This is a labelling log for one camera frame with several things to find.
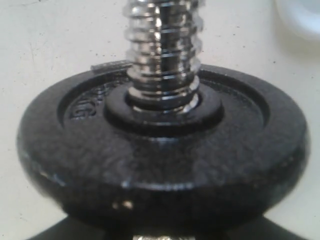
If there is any chrome dumbbell bar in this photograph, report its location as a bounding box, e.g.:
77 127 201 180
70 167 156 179
122 0 208 240

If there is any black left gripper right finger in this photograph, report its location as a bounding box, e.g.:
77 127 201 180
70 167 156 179
226 215 300 240

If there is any white plastic tray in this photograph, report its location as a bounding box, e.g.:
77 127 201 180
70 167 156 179
274 0 320 54

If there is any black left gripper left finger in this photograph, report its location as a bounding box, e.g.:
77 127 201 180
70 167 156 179
30 217 105 240

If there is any black weight plate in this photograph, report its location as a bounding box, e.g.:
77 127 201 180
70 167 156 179
17 62 309 232

